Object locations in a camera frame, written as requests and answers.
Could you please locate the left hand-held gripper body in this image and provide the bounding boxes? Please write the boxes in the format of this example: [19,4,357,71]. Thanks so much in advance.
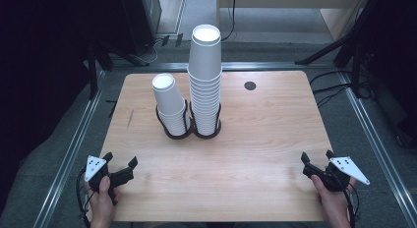
[84,155,135,192]

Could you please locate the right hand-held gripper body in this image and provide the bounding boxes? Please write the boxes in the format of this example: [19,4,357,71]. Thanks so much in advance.
[302,156,371,193]

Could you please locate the black wire double cup holder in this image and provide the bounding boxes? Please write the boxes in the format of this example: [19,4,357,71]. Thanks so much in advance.
[155,99,222,141]

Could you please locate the tall stack of paper cups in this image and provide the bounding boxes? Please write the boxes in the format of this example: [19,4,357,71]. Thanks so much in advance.
[187,24,223,137]

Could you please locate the person's left hand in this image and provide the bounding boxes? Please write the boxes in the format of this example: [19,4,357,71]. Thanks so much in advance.
[86,176,121,228]

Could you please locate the person's right hand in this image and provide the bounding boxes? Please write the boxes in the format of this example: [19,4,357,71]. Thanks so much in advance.
[311,174,357,228]

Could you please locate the black floor tape marks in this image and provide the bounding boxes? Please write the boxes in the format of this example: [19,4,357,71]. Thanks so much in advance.
[105,99,118,119]

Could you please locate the short stack of paper cups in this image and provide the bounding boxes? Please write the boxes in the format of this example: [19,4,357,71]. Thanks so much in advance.
[151,73,191,137]

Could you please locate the black metal stand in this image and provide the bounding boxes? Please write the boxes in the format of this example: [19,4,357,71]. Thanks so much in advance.
[87,40,149,101]

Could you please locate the black tripod stand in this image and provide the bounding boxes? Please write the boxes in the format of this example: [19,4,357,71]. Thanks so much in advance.
[294,0,378,98]

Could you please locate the light wooden furniture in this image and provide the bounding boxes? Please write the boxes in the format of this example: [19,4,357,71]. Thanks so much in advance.
[217,0,370,42]

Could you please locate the dark cabinet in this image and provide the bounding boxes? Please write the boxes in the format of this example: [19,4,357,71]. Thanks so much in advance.
[119,0,162,56]

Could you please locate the aluminium frame rail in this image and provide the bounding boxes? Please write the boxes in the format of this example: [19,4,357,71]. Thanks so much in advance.
[32,70,107,228]
[338,72,417,228]
[111,61,335,72]

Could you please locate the left hand-held gripper cable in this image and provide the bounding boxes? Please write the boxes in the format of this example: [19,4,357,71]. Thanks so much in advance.
[76,168,91,228]

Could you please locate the hand-held gripper cable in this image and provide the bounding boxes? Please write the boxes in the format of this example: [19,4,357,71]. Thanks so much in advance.
[330,175,360,228]
[76,168,91,228]

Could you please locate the right hand-held gripper cable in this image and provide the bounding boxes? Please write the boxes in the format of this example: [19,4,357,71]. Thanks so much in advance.
[330,175,360,228]

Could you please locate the black floor cables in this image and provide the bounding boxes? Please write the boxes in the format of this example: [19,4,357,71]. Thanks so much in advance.
[309,70,372,108]

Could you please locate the white floor cable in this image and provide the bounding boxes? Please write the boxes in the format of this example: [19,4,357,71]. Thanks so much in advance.
[144,37,165,64]

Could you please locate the black hanging cable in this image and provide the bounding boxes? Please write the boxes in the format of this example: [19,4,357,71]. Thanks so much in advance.
[220,0,238,42]

